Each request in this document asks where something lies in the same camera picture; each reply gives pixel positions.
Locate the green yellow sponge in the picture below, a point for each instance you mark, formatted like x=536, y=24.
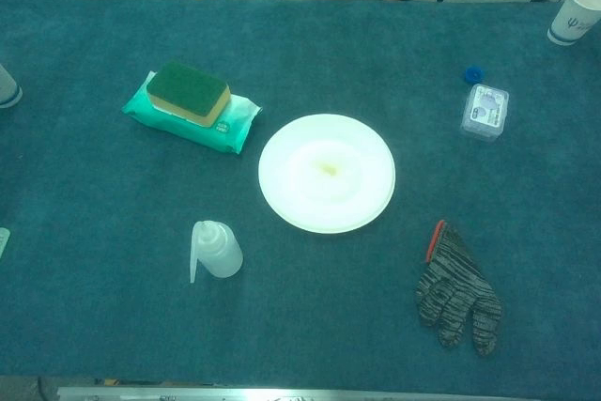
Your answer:
x=188, y=86

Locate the white round plate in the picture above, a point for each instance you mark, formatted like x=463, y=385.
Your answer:
x=328, y=194

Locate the teal wet wipes pack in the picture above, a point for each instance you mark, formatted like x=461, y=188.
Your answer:
x=227, y=132

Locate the clear plastic squeeze bottle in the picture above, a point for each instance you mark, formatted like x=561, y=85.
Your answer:
x=220, y=253

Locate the teal table cloth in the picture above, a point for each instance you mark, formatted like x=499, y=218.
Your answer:
x=328, y=316

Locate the grey striped work glove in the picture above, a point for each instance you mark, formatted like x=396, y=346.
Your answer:
x=451, y=288

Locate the clear plastic lidded box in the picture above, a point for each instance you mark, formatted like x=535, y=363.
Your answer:
x=483, y=114

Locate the blue bottle cap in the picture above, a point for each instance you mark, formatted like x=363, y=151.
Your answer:
x=473, y=74

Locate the pale green flat object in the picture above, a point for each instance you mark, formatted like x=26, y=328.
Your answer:
x=3, y=243

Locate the white paper cup blue rim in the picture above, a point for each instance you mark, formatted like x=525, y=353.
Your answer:
x=7, y=88

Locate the white paper cup blue print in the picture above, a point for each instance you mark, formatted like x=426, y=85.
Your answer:
x=575, y=16

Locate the aluminium frame rail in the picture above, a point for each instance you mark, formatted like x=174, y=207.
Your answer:
x=282, y=394

